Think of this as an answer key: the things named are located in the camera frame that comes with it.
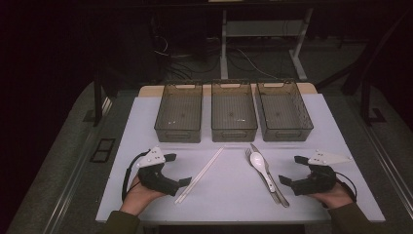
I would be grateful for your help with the metal knife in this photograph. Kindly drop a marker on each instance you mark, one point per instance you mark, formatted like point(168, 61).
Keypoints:
point(285, 201)

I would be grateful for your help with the white ceramic spoon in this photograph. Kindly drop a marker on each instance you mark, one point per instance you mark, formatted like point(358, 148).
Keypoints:
point(258, 160)

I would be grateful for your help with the person's right hand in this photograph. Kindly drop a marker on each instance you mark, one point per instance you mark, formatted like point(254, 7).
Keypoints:
point(337, 198)

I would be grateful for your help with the person's left hand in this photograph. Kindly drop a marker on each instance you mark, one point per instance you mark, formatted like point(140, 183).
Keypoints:
point(138, 198)

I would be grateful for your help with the black metal stand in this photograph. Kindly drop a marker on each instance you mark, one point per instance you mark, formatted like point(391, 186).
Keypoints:
point(365, 104)
point(97, 104)

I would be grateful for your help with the metal fork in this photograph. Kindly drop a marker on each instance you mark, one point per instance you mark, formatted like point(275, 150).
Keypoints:
point(249, 156)

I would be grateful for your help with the white metal table frame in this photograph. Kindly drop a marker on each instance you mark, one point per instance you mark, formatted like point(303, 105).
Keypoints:
point(223, 48)

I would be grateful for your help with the smoky clear plastic bin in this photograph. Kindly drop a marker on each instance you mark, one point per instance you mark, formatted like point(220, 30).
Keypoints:
point(284, 110)
point(178, 113)
point(233, 110)

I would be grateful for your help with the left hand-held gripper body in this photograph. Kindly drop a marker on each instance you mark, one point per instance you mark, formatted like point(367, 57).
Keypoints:
point(152, 175)

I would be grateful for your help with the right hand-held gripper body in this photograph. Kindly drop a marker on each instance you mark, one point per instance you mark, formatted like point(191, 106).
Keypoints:
point(319, 182)

